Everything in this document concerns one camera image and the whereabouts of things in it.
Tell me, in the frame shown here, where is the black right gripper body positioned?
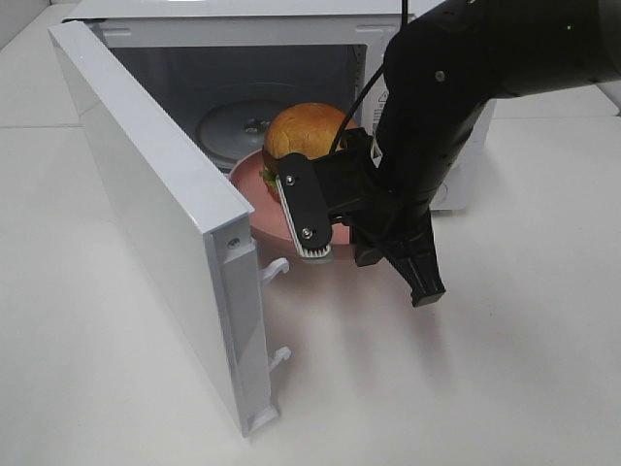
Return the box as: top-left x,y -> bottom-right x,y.
312,128 -> 435,266

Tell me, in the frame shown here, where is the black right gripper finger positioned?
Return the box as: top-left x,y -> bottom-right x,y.
277,152 -> 333,264
387,232 -> 445,307

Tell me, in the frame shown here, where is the pink plate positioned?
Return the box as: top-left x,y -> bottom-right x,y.
228,149 -> 358,262

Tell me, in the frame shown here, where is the round white door button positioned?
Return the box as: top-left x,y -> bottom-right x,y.
433,183 -> 448,205

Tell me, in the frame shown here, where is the white microwave door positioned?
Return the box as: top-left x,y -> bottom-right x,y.
49,21 -> 290,435

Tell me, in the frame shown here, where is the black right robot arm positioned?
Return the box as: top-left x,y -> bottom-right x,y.
277,1 -> 620,307

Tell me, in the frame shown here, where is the glass microwave turntable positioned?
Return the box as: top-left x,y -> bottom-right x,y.
196,99 -> 289,173

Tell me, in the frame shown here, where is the white warning label sticker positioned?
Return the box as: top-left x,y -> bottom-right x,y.
361,83 -> 389,136

